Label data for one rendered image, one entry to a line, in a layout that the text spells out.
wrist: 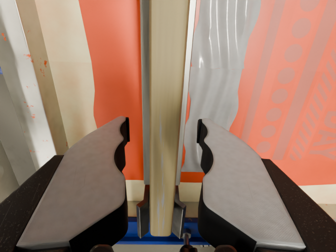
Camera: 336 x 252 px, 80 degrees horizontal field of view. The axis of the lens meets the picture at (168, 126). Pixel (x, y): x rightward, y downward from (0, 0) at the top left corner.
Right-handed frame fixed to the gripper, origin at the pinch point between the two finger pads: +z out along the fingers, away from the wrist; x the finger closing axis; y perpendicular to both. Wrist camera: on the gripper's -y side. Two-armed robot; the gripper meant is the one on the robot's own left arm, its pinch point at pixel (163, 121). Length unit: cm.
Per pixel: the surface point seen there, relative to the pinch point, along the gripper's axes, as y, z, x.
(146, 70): -0.1, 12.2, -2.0
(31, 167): 99, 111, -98
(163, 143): 5.4, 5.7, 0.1
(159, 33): -4.5, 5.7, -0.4
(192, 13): -6.0, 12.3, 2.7
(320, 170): 17.3, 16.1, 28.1
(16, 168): 101, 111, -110
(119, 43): -2.5, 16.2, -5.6
